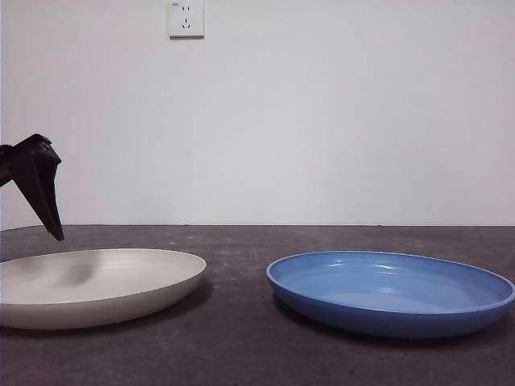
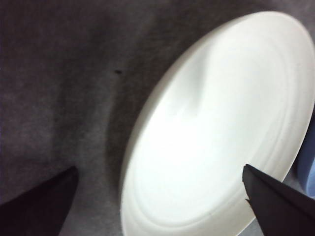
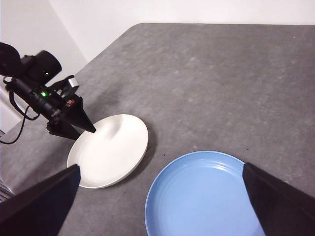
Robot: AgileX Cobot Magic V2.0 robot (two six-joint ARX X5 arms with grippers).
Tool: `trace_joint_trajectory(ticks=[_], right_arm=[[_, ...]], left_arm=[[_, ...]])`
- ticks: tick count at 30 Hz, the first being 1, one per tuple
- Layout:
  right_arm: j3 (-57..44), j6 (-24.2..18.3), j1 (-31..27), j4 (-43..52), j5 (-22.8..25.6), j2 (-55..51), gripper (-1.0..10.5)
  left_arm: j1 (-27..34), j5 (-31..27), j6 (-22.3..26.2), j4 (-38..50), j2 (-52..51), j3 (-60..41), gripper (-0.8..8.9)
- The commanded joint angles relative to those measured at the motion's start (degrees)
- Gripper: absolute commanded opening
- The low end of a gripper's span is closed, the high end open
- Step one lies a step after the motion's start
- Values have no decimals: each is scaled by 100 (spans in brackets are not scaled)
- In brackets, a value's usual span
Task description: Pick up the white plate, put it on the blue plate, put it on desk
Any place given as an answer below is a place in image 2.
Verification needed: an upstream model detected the white round plate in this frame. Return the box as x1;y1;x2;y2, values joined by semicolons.
119;11;315;236

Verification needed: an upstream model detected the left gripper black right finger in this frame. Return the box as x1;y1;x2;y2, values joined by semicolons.
242;164;315;236

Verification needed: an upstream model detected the blue round plate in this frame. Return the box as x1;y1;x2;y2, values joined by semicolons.
296;121;315;198

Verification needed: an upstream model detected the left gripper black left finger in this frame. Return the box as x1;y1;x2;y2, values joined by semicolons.
0;166;79;236

